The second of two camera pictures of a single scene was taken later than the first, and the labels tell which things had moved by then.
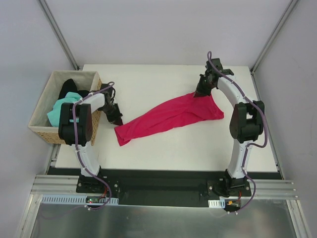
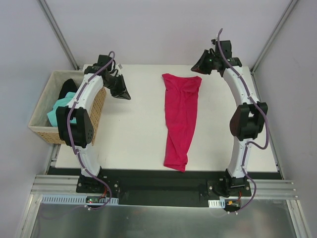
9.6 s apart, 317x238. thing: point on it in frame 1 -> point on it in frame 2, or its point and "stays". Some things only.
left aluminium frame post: (57, 30) stays
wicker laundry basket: (39, 123) stays
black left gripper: (113, 114) -> (117, 84)
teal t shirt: (54, 114) stays
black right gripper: (203, 86) -> (206, 62)
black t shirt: (70, 86) stays
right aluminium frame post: (290, 8) stays
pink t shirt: (199, 109) -> (181, 94)
